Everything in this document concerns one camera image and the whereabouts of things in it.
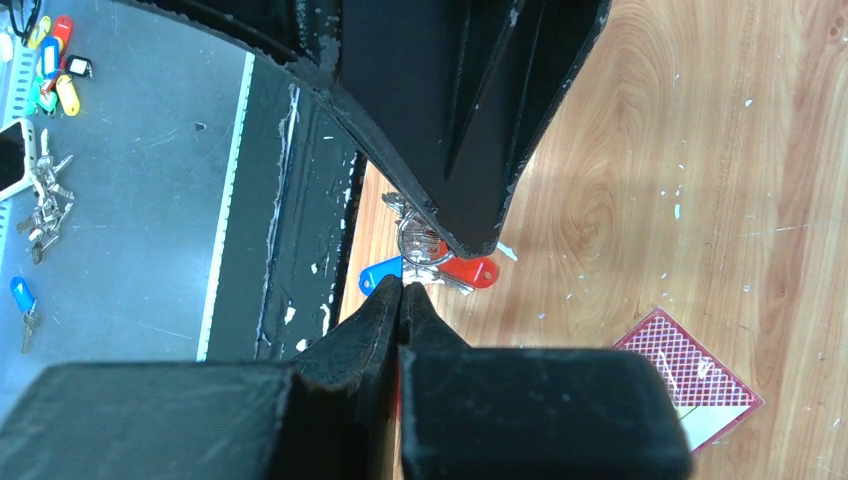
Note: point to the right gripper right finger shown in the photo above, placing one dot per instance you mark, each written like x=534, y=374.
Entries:
x=448, y=99

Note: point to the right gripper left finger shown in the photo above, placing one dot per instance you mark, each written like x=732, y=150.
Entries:
x=393, y=380

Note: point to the key with blue tag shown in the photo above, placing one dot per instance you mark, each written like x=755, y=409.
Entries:
x=371, y=276

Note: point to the key with red tag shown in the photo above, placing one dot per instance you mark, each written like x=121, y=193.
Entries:
x=463, y=275

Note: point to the metal key holder red handle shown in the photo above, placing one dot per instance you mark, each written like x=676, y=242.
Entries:
x=419, y=245

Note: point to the pile of loose keys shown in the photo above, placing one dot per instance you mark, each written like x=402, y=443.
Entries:
x=54, y=202

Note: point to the white paper scrap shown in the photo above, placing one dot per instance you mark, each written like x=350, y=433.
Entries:
x=507, y=251

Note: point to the pink card packet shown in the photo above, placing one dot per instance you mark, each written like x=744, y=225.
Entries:
x=709, y=398

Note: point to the spare blue tag key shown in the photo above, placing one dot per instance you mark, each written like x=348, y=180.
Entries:
x=27, y=304

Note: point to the bunch of coloured key tags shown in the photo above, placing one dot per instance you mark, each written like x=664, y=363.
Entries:
x=53, y=86

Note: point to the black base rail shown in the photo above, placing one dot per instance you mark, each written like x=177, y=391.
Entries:
x=285, y=227

